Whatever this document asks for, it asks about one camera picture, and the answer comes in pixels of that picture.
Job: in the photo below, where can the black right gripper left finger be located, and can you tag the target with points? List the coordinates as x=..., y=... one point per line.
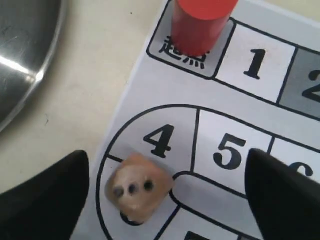
x=47, y=206

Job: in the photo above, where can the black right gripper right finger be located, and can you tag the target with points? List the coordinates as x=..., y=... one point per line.
x=284, y=203

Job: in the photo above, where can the beige wooden die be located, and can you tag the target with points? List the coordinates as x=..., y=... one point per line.
x=137, y=187

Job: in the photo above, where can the red cylinder game piece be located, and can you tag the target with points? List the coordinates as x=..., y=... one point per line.
x=196, y=25

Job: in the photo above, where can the printed paper game board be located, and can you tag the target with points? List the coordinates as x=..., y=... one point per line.
x=198, y=117

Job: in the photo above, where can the round stainless steel plate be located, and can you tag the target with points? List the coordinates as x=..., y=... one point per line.
x=29, y=35

